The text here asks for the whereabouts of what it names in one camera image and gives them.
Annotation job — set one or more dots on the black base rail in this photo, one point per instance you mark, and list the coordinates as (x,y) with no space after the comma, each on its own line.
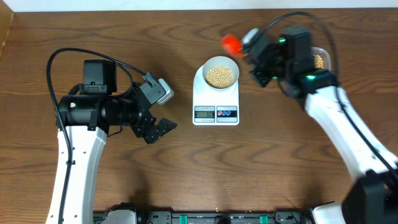
(128,213)

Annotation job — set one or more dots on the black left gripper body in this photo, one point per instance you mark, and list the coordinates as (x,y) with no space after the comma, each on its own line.
(140,122)

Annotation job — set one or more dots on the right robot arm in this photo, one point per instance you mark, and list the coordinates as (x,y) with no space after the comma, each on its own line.
(373,168)

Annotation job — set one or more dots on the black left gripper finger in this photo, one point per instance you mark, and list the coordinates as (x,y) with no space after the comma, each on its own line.
(154,133)
(164,126)

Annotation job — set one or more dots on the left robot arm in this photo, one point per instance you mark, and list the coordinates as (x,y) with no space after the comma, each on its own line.
(86,115)

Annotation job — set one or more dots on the clear plastic container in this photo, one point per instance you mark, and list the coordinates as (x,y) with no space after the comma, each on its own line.
(325,57)

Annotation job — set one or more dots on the light blue bowl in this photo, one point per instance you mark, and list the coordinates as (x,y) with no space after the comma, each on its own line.
(221,61)

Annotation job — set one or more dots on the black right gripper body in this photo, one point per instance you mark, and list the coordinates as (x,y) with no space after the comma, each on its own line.
(275,68)

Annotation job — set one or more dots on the red measuring scoop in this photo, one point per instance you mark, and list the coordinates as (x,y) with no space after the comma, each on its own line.
(233,45)

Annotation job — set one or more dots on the soybeans in bowl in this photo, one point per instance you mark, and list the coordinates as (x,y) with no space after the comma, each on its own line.
(220,77)

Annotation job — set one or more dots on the soybeans in container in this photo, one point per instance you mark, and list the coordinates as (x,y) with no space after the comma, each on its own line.
(318,61)

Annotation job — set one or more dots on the white digital kitchen scale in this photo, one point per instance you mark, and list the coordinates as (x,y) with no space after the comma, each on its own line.
(212,106)

